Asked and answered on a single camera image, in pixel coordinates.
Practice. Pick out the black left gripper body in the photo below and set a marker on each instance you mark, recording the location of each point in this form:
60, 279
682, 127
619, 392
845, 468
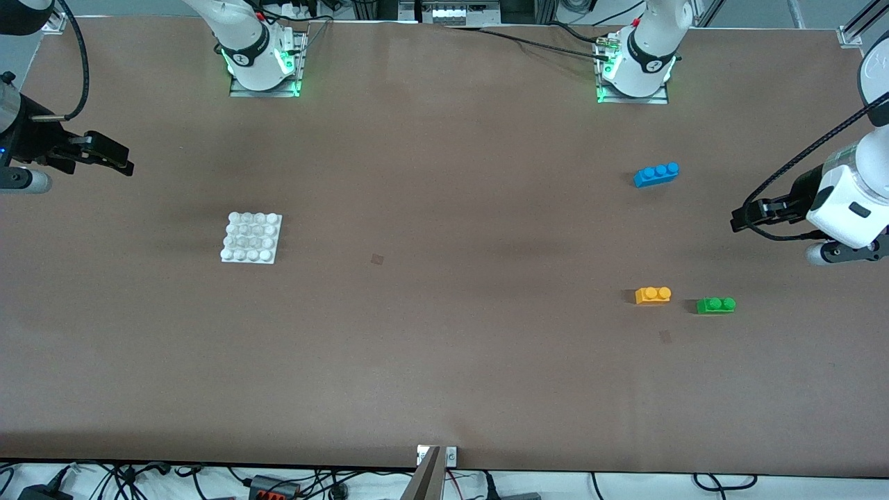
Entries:
800, 192

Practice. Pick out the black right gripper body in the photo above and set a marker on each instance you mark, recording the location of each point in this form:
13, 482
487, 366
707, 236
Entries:
36, 137

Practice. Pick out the yellow two-stud block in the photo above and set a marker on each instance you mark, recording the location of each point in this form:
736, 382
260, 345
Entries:
653, 296

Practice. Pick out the white studded base plate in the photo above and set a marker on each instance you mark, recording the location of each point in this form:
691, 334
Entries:
251, 237

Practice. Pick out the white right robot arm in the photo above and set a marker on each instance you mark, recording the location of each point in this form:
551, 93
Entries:
250, 42

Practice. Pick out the green two-stud block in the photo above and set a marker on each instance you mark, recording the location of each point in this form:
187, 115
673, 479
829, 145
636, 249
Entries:
715, 305

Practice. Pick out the blue three-stud block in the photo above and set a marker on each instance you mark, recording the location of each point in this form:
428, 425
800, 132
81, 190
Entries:
656, 175

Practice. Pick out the black power adapter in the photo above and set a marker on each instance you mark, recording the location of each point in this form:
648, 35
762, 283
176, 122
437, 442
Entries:
42, 494

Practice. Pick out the black adapter with orange clips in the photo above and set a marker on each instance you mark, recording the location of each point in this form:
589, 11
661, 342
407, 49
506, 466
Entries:
274, 487

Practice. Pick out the white power strip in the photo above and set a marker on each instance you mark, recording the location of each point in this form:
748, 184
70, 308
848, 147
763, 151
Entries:
451, 14

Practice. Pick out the silver table corner bracket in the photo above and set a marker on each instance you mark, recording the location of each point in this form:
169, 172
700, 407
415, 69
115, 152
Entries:
53, 25
851, 37

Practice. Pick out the silver table edge bracket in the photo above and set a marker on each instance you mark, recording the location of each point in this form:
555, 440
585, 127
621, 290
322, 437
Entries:
450, 456

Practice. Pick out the brown wooden post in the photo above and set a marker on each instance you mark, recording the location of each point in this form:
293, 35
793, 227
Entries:
427, 482

